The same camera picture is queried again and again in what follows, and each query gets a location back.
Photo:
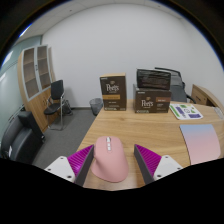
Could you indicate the white sticker sheet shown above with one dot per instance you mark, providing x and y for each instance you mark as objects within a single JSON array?
[{"x": 186, "y": 111}]

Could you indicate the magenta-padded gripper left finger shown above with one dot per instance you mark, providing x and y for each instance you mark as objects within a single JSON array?
[{"x": 62, "y": 165}]

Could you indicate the pink and blue mouse pad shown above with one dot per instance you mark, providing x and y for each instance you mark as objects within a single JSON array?
[{"x": 201, "y": 143}]

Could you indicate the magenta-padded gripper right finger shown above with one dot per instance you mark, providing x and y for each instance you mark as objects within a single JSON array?
[{"x": 166, "y": 165}]

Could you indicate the black visitor chair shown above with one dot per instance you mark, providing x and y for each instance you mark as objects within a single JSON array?
[{"x": 56, "y": 96}]

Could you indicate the black mesh office chair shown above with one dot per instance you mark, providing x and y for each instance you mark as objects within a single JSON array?
[{"x": 176, "y": 71}]

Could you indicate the wooden glass-door shelf cabinet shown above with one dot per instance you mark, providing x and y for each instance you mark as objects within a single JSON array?
[{"x": 31, "y": 80}]

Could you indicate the wooden side desk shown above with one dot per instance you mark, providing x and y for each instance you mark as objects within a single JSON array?
[{"x": 204, "y": 95}]

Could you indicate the pale round disc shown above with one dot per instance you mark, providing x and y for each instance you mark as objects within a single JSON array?
[{"x": 220, "y": 112}]

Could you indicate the wide brown coffee box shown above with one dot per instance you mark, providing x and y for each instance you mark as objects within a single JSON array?
[{"x": 151, "y": 101}]

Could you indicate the pink computer mouse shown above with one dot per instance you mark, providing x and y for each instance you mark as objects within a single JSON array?
[{"x": 110, "y": 160}]

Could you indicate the tall brown coffee box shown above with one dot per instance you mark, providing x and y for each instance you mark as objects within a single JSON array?
[{"x": 113, "y": 92}]

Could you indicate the black patterned box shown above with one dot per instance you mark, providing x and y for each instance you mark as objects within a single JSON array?
[{"x": 153, "y": 79}]

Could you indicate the black leather sofa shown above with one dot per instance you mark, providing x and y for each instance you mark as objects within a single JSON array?
[{"x": 20, "y": 136}]

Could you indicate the grey backpack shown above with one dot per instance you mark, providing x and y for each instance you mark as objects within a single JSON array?
[{"x": 178, "y": 90}]

